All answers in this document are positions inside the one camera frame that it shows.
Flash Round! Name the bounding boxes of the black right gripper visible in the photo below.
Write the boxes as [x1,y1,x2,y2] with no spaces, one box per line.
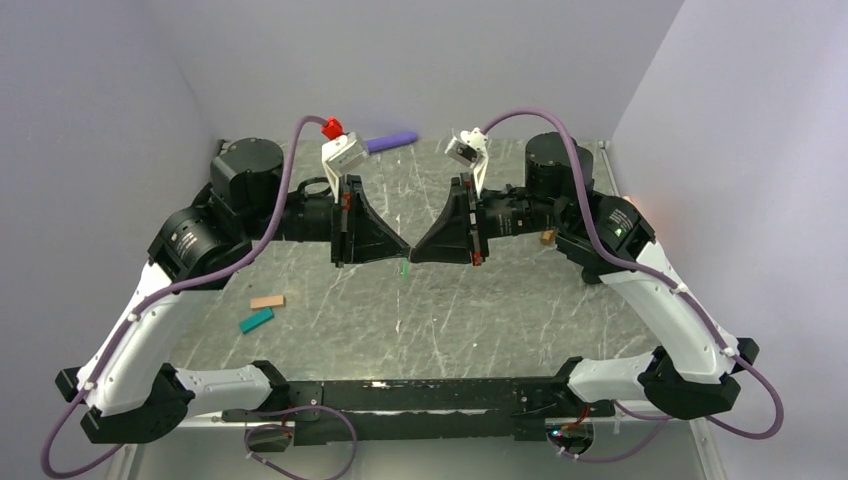
[411,170,568,264]

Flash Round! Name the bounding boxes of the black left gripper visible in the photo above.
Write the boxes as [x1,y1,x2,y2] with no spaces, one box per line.
[242,173,410,267]

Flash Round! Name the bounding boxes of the green key tag keyring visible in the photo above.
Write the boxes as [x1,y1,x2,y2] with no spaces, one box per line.
[400,259,410,280]

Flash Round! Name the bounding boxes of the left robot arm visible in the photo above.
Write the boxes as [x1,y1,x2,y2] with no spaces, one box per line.
[56,133,416,444]

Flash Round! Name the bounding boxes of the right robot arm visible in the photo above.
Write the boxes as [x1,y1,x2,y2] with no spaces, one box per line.
[410,130,759,420]

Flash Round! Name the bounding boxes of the purple flashlight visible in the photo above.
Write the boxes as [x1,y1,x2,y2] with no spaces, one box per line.
[365,131,418,154]

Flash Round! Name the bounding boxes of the tan wooden block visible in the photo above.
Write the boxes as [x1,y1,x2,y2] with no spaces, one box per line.
[250,295,286,310]

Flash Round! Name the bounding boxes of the teal wooden block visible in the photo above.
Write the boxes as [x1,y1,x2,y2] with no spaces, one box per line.
[239,307,274,334]

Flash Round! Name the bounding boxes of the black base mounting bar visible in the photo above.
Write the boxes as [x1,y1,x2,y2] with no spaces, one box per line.
[221,376,617,446]

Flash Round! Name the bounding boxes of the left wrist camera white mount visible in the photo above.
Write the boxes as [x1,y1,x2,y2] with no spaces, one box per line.
[321,117,369,200]

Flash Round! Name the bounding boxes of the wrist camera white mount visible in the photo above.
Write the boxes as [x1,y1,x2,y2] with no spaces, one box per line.
[445,127,490,198]
[321,117,369,200]

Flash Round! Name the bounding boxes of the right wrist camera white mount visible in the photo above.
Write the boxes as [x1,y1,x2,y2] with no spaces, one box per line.
[445,127,490,198]

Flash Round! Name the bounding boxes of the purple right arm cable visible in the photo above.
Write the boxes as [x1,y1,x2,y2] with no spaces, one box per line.
[482,108,785,441]

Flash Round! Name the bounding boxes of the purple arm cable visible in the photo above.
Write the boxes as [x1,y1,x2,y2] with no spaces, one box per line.
[40,115,329,480]
[482,108,785,441]

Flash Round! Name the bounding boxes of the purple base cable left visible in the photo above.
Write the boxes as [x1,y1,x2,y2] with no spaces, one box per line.
[243,404,360,480]

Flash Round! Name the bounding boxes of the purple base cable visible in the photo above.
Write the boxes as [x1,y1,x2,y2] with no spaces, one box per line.
[243,404,360,480]
[547,405,667,464]

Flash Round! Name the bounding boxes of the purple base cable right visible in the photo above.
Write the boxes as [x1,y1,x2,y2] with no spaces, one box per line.
[547,405,667,464]

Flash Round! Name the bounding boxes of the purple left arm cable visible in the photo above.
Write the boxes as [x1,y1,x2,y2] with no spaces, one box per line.
[40,115,329,480]

